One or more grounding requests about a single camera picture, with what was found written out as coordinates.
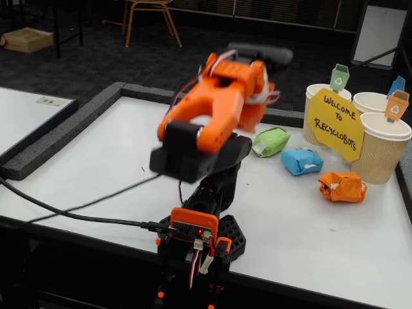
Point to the green paper bundle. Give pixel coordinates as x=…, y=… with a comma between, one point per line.
x=273, y=141

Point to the black metal table frame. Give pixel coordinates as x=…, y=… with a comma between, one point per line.
x=57, y=32

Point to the whiteboard with black frame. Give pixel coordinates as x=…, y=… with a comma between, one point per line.
x=19, y=119

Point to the orange paper bundle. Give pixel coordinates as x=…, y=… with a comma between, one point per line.
x=344, y=188

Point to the orange bin picture tag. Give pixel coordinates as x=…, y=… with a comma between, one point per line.
x=396, y=107

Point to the black foam border strip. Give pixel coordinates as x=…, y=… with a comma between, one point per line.
x=64, y=128
x=154, y=93
x=286, y=116
x=406, y=180

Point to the orange black robot arm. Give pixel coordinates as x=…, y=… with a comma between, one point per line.
x=209, y=103

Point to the brown cardboard box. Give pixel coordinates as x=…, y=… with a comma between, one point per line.
x=27, y=40

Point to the white tape wrap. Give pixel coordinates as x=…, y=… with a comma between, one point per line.
x=265, y=93

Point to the paper cup with orange tag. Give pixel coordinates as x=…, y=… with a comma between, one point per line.
x=380, y=154

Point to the paper cup with blue tag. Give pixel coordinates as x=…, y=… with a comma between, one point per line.
x=370, y=101

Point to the yellow welcome paper sign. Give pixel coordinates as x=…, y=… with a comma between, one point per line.
x=334, y=128

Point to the orange mounted controller board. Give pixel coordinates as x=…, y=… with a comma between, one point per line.
x=190, y=230

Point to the thin black bar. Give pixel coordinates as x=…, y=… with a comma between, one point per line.
x=376, y=57

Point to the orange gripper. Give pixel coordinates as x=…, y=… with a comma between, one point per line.
x=264, y=54

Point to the blue paper bundle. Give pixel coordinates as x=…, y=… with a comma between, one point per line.
x=296, y=161

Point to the green bin picture tag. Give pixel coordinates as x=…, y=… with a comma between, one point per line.
x=338, y=78

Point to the small paper label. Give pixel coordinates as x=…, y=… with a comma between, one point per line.
x=50, y=101

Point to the paper cup with green tag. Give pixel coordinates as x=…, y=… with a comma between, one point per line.
x=309, y=132

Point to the white panel with dark frame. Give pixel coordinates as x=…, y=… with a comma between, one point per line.
x=373, y=32

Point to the blue bin picture tag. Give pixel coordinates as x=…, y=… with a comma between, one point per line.
x=397, y=84

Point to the black orange table clamp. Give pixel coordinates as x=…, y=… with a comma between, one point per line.
x=167, y=257
x=222, y=248

